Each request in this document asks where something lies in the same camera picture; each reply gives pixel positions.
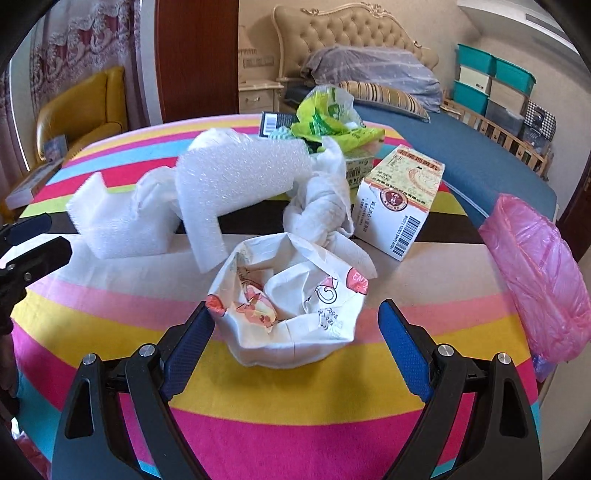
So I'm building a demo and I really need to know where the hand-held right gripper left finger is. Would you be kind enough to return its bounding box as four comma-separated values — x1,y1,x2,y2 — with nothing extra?
52,300,218,480

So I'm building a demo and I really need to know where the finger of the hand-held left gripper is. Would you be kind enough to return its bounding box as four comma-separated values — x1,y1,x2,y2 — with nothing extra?
0,215,54,250
0,236,73,289

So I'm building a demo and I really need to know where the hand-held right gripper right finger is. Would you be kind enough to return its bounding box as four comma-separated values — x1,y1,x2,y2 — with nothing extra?
378,299,542,480

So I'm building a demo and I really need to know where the white pink-print paper bag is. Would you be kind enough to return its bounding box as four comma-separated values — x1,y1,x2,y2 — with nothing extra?
206,232,377,368

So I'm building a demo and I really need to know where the pink-lined trash bin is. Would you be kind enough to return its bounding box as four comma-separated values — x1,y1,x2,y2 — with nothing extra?
478,194,591,365

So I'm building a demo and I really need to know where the small white printed box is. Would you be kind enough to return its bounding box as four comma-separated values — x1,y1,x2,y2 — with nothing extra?
345,152,377,186

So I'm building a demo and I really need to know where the green plastic bag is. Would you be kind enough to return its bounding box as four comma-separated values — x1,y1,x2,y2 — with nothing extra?
291,85,386,153

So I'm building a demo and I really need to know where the white flat box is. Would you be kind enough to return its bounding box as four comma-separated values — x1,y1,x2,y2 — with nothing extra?
6,161,63,208

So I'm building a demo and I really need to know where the white foam block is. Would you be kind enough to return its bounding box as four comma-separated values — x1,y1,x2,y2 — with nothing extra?
66,172,178,260

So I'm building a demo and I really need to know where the yellow armchair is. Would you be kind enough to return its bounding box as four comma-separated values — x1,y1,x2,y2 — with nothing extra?
36,66,127,162

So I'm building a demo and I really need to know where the white orange printed carton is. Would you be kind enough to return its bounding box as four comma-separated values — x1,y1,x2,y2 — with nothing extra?
352,144,448,263

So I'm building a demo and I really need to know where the crumpled white paper towel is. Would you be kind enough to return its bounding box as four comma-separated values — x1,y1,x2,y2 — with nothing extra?
283,136,356,250

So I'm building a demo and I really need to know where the white foam wrap sheet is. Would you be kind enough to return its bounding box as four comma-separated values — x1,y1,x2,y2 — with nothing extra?
175,129,317,273

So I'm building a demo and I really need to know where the lace patterned curtain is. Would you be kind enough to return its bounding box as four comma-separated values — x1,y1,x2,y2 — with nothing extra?
9,0,144,153

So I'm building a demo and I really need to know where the blue bed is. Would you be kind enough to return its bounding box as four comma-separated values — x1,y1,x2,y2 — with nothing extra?
351,104,557,217

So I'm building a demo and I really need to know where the brown wooden panel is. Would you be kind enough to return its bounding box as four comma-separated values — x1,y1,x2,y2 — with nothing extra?
154,0,241,125

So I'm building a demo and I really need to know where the black box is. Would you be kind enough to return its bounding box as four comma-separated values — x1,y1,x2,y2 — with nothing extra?
260,111,301,138

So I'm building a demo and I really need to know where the striped pillow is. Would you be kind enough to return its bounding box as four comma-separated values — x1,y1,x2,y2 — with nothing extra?
339,80,432,123

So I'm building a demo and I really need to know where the clear storage box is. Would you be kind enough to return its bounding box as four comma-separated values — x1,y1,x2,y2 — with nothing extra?
485,99,527,134

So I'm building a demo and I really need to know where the teal storage box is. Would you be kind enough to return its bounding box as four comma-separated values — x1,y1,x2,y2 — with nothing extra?
452,80,490,116
493,56,536,95
457,44,497,75

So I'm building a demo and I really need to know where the cream nightstand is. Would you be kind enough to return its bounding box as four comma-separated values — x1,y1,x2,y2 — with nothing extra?
239,78,284,116

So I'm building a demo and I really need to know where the black white checked bag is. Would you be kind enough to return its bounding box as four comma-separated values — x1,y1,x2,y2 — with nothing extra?
524,99,557,139

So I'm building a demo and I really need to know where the beige storage box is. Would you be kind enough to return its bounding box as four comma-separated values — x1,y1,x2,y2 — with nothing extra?
489,78,529,109

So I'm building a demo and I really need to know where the cream storage box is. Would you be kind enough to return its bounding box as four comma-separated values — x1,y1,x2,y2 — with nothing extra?
459,65,492,90

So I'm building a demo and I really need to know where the grey-blue duvet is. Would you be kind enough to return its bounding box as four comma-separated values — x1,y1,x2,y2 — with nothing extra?
300,46,444,114

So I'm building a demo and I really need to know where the beige tufted headboard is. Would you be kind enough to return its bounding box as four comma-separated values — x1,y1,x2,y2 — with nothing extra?
272,2,439,81

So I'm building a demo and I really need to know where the wooden crib rail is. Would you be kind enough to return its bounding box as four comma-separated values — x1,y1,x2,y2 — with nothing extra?
443,95,552,178

